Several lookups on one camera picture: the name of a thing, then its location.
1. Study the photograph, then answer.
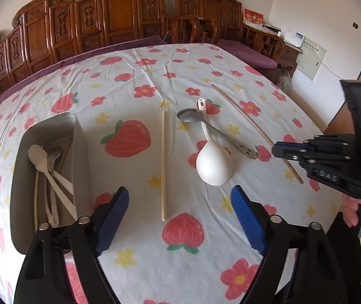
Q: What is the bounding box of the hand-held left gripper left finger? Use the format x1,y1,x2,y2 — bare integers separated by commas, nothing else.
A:
13,186,130,304

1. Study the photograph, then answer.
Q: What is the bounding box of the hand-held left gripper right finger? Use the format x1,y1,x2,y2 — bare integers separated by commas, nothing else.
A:
230,185,353,304

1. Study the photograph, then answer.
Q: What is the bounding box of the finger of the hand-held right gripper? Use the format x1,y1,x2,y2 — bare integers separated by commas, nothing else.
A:
275,141,315,149
272,146,314,163

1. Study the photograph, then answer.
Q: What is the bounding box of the rectangular metal tin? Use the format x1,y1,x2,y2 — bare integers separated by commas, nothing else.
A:
10,111,91,255

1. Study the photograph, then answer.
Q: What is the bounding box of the white plastic spoon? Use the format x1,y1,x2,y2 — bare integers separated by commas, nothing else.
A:
51,169,75,197
28,145,78,221

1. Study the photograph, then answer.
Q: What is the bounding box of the purple armchair cushion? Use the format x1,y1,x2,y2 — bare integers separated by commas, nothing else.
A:
215,38,278,69

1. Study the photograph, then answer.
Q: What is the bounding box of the white desk phone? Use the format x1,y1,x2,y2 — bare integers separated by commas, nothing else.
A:
283,29,305,49

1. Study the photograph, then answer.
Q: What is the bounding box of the white box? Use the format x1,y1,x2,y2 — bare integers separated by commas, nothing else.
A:
263,24,283,36

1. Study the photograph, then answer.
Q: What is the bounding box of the red desk calendar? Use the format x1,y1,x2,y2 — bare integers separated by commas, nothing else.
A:
243,8,264,28

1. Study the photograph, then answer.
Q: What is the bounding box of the small metal spoon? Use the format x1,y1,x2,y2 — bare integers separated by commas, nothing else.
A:
46,146,64,181

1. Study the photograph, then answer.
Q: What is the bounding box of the carved wooden sofa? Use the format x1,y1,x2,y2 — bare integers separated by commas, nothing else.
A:
0,0,176,108

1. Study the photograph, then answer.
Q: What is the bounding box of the floral strawberry tablecloth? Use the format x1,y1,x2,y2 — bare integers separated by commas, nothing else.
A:
0,43,358,304

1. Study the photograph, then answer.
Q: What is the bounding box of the white wall cabinet door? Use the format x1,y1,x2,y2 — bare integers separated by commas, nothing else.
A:
295,36,327,82

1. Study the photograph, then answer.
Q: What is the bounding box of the carved wooden armchair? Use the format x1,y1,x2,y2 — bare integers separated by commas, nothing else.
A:
163,0,285,68

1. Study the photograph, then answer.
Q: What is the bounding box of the pale wooden chopstick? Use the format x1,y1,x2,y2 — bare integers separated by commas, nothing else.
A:
161,110,167,221

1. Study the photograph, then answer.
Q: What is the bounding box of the metal spoon with patterned handle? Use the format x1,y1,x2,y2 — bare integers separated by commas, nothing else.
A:
177,108,259,160

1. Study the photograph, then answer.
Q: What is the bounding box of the grey fluffy thing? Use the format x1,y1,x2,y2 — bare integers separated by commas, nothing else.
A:
274,66,294,94

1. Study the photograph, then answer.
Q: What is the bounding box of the white plastic ladle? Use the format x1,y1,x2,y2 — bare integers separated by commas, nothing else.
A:
196,98,233,186

